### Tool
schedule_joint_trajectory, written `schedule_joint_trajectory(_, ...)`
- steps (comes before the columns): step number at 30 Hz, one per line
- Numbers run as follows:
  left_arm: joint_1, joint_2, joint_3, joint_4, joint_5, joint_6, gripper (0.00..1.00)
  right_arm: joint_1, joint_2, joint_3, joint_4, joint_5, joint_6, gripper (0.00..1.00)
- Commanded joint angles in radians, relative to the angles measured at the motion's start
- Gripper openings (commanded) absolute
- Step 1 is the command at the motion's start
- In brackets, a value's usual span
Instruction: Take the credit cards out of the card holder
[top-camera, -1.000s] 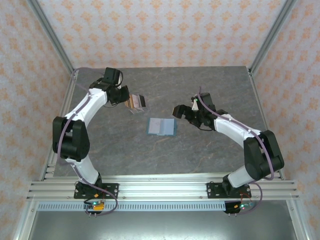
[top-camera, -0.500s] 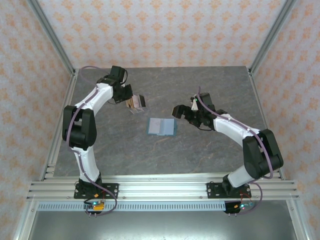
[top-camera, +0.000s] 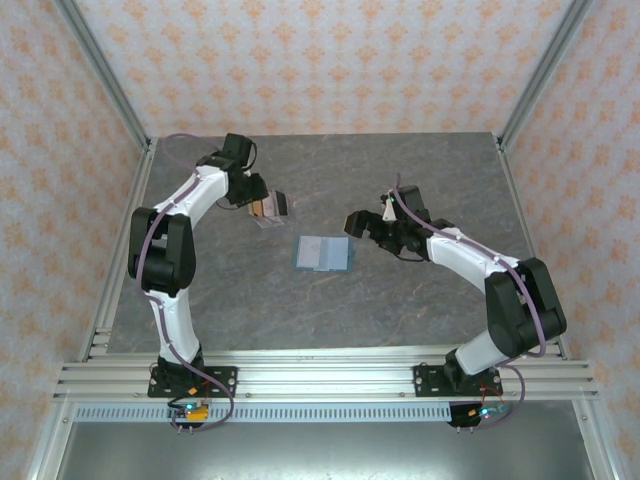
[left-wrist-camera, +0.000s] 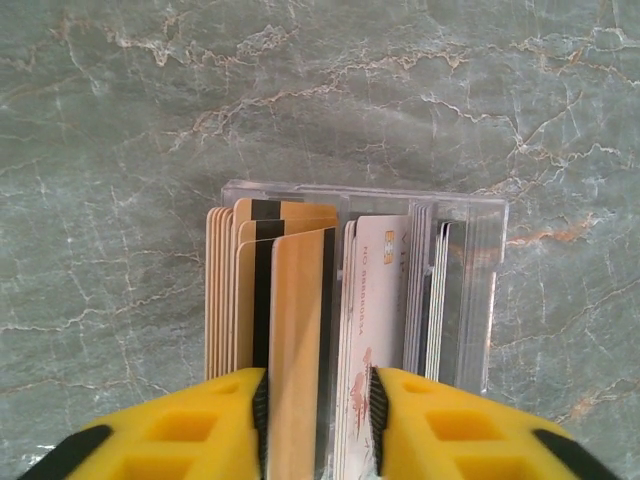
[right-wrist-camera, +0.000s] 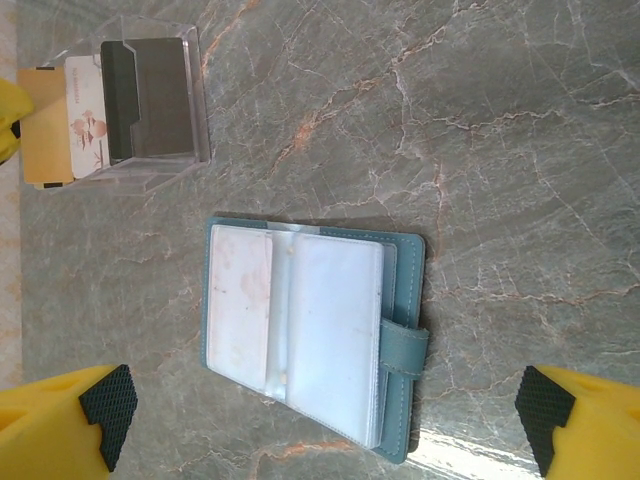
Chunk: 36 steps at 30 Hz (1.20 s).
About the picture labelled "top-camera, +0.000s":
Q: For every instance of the teal card holder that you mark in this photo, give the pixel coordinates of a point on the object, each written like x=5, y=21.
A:
x=322, y=252

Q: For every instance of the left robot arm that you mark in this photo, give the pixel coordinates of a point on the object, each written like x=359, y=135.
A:
x=175, y=325

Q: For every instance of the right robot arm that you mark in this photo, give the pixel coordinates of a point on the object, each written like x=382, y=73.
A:
x=470, y=255

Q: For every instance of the brown striped card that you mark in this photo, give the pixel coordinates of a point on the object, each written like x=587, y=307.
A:
x=258, y=207

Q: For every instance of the white card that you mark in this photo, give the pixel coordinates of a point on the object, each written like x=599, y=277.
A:
x=271, y=205

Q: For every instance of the black card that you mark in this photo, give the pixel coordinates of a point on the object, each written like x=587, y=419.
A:
x=283, y=202

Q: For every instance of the small controller board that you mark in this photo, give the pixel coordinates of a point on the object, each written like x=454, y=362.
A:
x=195, y=411
x=482, y=413

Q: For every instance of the grey metal sheet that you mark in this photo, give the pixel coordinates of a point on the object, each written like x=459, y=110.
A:
x=320, y=450

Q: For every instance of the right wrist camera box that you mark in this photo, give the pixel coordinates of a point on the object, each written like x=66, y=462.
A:
x=388, y=209

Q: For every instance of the aluminium side rail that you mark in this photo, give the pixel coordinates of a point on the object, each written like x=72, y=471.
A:
x=520, y=210
x=127, y=235

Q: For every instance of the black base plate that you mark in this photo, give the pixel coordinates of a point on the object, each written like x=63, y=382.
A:
x=225, y=382
x=430, y=382

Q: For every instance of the aluminium mounting rail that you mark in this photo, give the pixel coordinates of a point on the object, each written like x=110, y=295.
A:
x=325, y=380

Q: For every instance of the aluminium frame post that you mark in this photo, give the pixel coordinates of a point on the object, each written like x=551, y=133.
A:
x=542, y=75
x=107, y=75

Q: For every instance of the aluminium frame leg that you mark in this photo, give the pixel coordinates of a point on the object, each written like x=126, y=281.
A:
x=50, y=450
x=595, y=450

